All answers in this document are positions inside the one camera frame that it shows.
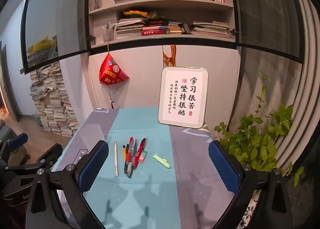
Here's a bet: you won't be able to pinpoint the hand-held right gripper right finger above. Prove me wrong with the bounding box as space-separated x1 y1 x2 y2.
208 140 295 229

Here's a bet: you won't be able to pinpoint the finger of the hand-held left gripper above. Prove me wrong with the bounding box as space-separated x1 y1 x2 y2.
0 133 28 160
5 143 63 173

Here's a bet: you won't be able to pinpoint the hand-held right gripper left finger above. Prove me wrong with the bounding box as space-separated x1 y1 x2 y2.
26 140 110 229

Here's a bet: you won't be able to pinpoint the white pen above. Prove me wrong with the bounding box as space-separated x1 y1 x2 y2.
114 142 119 176

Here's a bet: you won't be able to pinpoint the grey-green clip pen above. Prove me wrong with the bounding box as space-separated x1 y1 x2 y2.
125 144 137 177

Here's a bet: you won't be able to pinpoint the red and black pen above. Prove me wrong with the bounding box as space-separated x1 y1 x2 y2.
134 138 147 170

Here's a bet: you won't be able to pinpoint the light green highlighter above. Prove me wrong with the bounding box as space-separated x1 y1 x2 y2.
153 154 171 169

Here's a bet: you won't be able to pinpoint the table control panel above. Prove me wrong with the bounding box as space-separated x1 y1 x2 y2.
75 148 89 163

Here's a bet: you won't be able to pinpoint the green potted plant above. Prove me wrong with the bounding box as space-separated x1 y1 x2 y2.
214 72 305 187

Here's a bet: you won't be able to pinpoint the tall stacks of books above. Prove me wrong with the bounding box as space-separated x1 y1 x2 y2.
29 63 80 138

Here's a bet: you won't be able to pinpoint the white floral tablecloth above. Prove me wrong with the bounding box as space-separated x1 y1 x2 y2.
235 189 260 229

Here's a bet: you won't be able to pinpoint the teal and grey tablecloth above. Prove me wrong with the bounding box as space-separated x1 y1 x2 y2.
51 106 250 229

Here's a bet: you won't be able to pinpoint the framed calligraphy sign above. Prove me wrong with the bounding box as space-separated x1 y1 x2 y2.
157 66 209 129

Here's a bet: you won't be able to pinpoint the red pyramid hanging ornament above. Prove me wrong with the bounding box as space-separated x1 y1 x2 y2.
99 23 130 109

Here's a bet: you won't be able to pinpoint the yellow plush toy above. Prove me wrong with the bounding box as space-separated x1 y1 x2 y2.
27 36 57 56

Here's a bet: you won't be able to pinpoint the grey striped curtain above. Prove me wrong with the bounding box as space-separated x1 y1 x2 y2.
272 0 320 170

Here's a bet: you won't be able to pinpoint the gold medal striped ribbon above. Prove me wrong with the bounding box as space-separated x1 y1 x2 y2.
162 44 177 68

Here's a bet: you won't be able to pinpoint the glass cabinet door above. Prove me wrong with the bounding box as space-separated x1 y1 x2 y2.
20 0 92 75
227 0 304 65

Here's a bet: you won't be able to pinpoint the stack of magazines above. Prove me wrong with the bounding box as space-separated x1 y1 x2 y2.
190 21 230 38

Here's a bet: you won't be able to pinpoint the stack of lying books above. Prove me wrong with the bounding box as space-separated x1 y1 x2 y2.
114 18 145 39

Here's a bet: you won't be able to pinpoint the stack of red books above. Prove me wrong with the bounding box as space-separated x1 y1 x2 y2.
141 19 170 36

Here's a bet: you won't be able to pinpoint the beige book stack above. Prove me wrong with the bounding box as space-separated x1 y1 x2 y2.
166 21 190 35

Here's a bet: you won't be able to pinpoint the yellow green garland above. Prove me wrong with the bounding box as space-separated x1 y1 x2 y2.
123 10 160 20

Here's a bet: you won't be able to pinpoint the white wall cabinet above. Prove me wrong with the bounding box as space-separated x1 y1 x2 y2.
89 44 240 125

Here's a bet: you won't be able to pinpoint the grey wall bookshelf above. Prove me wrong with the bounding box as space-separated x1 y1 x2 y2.
86 0 238 50

